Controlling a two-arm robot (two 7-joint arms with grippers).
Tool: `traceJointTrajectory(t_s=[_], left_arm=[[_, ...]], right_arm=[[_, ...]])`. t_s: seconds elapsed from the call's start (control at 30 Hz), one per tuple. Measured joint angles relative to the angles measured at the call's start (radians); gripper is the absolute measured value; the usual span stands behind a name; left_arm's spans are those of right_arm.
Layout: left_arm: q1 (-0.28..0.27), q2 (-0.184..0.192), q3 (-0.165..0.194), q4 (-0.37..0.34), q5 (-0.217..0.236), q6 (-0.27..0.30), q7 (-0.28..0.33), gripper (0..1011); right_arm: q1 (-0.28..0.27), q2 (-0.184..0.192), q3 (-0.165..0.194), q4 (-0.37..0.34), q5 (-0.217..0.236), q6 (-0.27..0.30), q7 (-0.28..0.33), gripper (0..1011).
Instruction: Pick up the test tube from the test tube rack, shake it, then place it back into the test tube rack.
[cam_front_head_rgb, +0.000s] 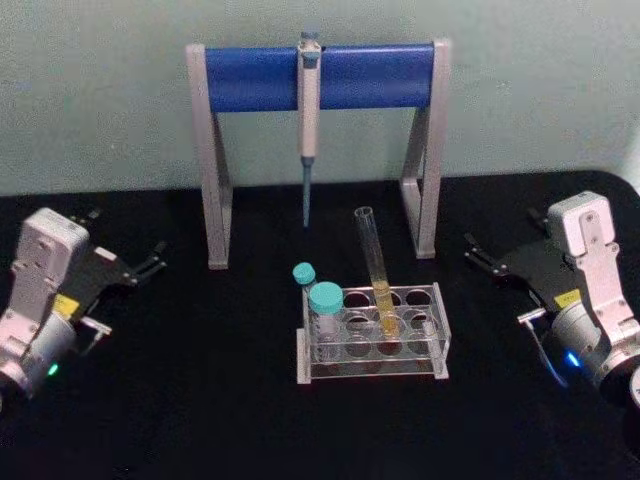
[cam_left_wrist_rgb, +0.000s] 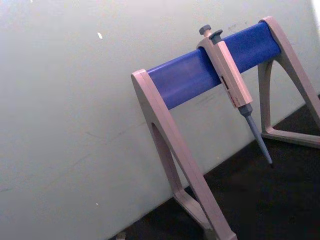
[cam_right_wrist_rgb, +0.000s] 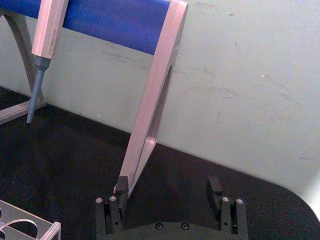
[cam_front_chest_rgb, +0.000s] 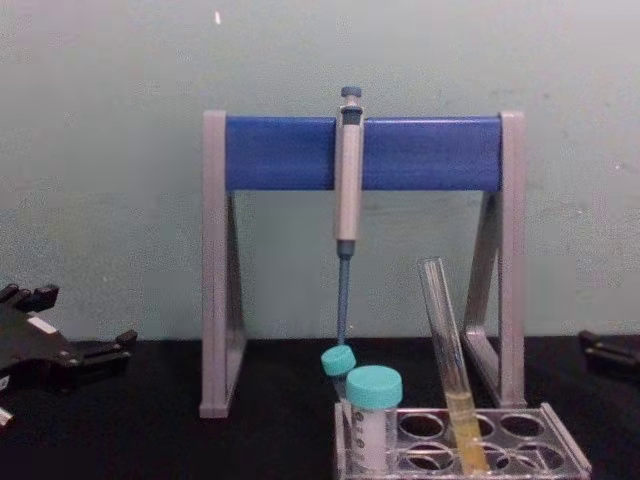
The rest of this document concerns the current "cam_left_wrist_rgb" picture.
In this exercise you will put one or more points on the pale stand with blue bar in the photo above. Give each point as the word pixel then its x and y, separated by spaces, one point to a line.
pixel 185 82

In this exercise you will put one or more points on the beige pipette with grey tip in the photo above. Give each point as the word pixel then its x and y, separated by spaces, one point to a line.
pixel 231 77

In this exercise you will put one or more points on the black table cloth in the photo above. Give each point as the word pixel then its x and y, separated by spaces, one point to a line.
pixel 262 200

